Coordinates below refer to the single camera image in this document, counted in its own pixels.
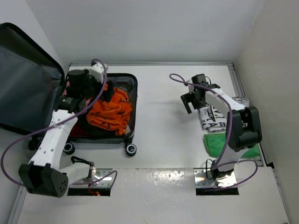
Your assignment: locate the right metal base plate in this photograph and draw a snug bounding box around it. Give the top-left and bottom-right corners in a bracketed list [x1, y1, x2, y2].
[193, 168, 237, 189]

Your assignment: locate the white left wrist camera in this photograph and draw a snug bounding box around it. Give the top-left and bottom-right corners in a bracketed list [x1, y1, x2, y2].
[89, 62, 108, 84]

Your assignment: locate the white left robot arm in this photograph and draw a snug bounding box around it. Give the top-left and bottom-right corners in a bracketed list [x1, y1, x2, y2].
[18, 74, 94, 197]

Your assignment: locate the black white kids suitcase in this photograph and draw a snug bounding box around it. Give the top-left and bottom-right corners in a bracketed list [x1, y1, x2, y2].
[0, 22, 138, 156]

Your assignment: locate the newspaper print cloth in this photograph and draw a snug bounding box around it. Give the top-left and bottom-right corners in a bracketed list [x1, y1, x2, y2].
[198, 97, 249, 133]

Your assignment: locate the pink cosmetic case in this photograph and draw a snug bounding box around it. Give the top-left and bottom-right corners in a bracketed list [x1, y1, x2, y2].
[83, 98, 94, 111]

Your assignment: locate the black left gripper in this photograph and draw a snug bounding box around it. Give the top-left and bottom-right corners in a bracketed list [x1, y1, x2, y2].
[79, 68, 114, 102]

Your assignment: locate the metal base plate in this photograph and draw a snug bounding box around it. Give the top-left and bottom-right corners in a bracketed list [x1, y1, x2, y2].
[91, 168, 118, 188]
[193, 168, 237, 189]

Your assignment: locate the red garment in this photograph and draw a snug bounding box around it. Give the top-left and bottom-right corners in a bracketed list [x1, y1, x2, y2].
[69, 122, 88, 138]

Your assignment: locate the green microfiber cloth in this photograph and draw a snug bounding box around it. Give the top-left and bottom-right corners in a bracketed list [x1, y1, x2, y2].
[204, 133, 260, 159]

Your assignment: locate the black garment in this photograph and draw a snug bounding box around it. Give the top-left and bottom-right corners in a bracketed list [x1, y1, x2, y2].
[78, 117, 116, 139]

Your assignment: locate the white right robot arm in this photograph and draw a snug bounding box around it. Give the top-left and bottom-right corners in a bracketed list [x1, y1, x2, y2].
[180, 74, 262, 180]

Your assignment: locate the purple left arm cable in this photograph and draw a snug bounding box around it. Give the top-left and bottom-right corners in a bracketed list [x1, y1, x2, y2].
[0, 58, 118, 187]

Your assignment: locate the orange patterned towel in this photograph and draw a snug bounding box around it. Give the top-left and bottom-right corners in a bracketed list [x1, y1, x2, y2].
[86, 84, 133, 136]

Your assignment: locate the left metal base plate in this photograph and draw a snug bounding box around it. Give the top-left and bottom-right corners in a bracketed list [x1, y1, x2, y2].
[91, 168, 118, 188]

